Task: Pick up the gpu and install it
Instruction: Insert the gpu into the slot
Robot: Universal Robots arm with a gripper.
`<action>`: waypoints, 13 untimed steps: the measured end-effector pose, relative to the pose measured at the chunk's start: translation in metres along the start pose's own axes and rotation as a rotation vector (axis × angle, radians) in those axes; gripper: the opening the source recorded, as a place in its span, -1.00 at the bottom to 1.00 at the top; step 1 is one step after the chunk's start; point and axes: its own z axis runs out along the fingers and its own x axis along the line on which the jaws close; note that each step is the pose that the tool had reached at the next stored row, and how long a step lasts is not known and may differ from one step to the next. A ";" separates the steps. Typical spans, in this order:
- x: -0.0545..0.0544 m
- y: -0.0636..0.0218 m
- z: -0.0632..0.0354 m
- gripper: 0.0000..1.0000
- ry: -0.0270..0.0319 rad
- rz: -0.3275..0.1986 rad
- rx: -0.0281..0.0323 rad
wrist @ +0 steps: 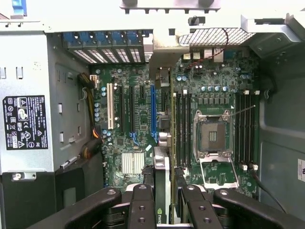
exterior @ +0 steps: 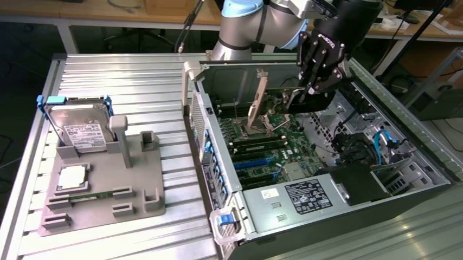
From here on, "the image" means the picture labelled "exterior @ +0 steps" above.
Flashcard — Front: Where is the installed black RAM stick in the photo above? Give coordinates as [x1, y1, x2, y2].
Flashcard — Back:
[230, 139, 290, 155]

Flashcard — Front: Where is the black RAM slot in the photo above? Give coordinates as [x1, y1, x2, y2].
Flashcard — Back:
[216, 103, 254, 112]
[218, 109, 252, 118]

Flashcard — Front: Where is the CPU socket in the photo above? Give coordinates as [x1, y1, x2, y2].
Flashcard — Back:
[235, 116, 268, 140]

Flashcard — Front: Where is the blue wire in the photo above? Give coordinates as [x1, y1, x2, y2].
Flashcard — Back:
[374, 129, 398, 166]

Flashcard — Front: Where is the grey disk bay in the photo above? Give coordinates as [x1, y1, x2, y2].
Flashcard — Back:
[371, 158, 440, 196]

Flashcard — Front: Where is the black wire bundle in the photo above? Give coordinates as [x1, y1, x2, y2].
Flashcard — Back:
[331, 132, 379, 166]

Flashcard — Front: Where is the white holder with black insert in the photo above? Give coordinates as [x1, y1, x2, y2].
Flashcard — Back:
[374, 15, 410, 30]

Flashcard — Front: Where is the white flat box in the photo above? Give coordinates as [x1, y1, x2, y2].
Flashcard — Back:
[430, 16, 463, 35]

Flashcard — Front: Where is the metal socket cover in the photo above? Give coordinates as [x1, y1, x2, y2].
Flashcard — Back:
[262, 112, 294, 131]

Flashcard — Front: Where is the dark grey cabinet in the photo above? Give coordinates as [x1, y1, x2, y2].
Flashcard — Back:
[410, 81, 463, 121]

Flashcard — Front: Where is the blue expansion slot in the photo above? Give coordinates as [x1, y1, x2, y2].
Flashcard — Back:
[234, 157, 271, 170]

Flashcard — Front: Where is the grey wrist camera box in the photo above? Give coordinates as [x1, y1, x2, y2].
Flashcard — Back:
[288, 0, 339, 20]

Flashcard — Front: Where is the green motherboard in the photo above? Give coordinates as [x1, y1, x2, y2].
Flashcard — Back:
[216, 104, 327, 190]

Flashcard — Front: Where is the open black PC case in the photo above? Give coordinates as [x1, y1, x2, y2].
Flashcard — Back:
[180, 60, 458, 260]

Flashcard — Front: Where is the wooden desk white frame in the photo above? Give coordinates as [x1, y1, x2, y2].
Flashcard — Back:
[0, 0, 222, 55]
[307, 0, 463, 78]

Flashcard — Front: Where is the silver chipset heatsink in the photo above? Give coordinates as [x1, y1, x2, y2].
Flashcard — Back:
[283, 163, 306, 181]

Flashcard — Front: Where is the black monitor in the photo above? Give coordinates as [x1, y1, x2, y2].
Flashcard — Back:
[392, 0, 452, 11]

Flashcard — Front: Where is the black stand pole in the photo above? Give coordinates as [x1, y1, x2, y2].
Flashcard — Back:
[404, 0, 455, 55]

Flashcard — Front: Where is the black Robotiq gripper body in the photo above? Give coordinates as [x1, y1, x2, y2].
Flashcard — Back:
[310, 0, 384, 69]

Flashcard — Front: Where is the graphics card with metal bracket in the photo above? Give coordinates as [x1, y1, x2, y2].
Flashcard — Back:
[247, 68, 336, 128]

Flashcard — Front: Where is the grey plastic parts rack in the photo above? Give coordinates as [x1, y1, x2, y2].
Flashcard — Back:
[37, 115, 168, 238]

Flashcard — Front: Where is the grey power supply unit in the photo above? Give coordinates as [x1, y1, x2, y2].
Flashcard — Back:
[242, 173, 351, 236]

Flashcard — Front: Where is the green RAM stick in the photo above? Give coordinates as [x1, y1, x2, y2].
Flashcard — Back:
[68, 191, 116, 203]

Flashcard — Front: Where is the aluminium profile frame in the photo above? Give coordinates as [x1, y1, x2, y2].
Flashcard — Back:
[404, 47, 463, 109]

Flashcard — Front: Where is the perforated grey drive cage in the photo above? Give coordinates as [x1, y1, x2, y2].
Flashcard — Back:
[306, 84, 362, 141]

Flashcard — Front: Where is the silver CPU chip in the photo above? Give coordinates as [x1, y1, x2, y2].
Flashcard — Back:
[57, 167, 88, 192]

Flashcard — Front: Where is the black expansion slot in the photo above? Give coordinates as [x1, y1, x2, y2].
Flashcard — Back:
[238, 173, 276, 189]

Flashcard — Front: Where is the hard disk with blue bracket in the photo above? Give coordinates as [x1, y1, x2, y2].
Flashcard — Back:
[35, 95, 116, 155]

